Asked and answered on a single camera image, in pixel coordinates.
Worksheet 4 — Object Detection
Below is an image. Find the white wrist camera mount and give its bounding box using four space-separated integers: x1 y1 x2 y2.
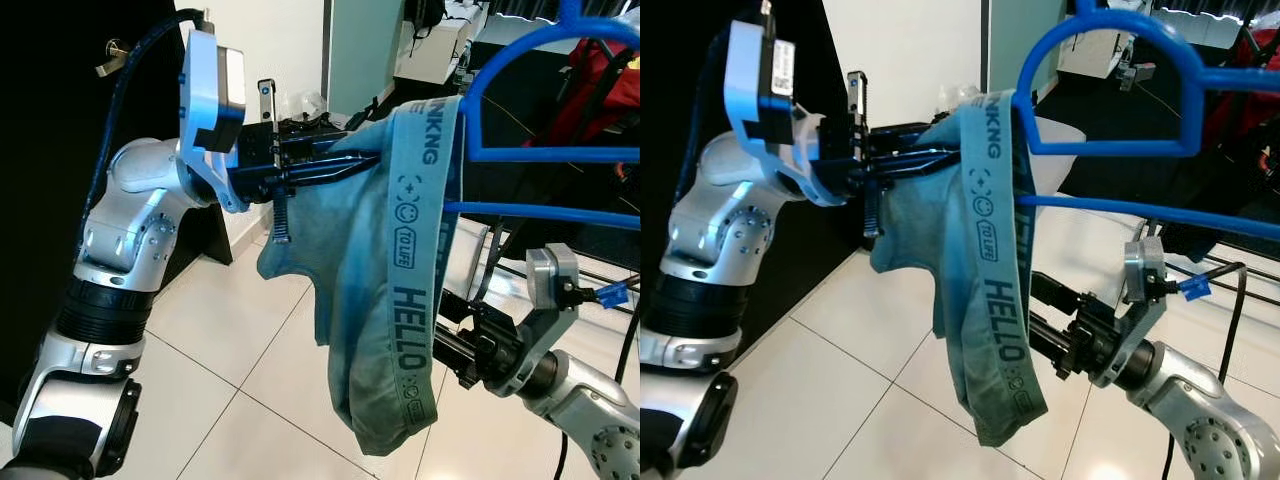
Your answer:
178 28 249 216
722 15 831 206
500 243 583 399
1095 235 1171 389

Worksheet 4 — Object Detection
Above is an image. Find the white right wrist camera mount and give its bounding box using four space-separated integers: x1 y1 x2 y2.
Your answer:
1095 235 1171 389
500 243 583 399

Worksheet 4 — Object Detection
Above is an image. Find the red flag yellow star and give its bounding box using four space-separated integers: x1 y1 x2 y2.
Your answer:
540 38 641 146
1200 28 1280 151

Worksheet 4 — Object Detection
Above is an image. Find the white desk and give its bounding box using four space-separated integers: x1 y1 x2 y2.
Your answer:
1055 25 1136 81
393 0 491 89

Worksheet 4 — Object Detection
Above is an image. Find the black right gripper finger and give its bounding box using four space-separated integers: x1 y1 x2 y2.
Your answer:
1029 269 1087 314
1029 314 1077 357
431 329 480 369
444 289 489 327

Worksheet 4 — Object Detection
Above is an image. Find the gold door handle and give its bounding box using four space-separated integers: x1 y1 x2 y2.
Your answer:
95 38 133 79

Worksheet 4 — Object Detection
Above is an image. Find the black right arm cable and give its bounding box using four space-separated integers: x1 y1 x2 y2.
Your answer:
570 280 641 480
1163 262 1249 480

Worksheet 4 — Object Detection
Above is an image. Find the blue plastic clothes hanger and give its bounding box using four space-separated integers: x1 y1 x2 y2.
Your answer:
440 0 641 233
1015 0 1280 243

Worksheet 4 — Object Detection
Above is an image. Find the grey green underwear printed waistband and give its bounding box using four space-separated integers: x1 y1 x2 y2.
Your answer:
257 95 468 459
868 88 1049 448

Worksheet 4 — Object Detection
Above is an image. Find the black backpack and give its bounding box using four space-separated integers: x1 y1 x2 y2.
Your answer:
405 0 448 31

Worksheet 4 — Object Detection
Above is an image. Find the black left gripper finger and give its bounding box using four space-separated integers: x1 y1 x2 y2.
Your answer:
288 150 383 193
288 120 353 151
871 149 957 190
871 124 940 154

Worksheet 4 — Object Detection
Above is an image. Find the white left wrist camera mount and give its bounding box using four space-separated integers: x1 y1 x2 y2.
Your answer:
178 28 249 216
722 15 831 206

